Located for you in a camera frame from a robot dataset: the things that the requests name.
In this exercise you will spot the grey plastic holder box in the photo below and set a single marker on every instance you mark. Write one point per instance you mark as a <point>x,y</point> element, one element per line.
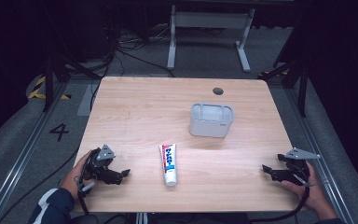
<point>211,123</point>

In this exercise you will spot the white toothpaste tube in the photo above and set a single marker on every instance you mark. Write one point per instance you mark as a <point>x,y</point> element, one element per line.
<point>168,163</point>

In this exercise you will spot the person's left hand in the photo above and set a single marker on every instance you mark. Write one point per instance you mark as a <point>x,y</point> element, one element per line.
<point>74,177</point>

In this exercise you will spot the black metal stand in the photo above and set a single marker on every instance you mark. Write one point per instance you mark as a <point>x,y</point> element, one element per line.
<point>48,84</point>
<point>303,90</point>

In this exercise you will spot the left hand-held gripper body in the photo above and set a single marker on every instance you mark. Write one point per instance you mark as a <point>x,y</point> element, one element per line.
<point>97,165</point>

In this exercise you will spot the grey metal desk frame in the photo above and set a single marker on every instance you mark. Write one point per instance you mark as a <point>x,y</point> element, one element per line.
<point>209,20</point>

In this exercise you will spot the grey metal floor rail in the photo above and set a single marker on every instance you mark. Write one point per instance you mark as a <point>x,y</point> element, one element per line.
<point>21,155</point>
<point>320,155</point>

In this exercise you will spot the dark round table grommet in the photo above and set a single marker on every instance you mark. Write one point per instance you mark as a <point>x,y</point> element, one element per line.
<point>218,91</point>

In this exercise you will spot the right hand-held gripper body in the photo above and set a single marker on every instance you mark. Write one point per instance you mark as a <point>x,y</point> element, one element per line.
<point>297,169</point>

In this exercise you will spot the person's right hand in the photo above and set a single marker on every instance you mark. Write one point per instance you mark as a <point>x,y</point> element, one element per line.
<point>316,196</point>

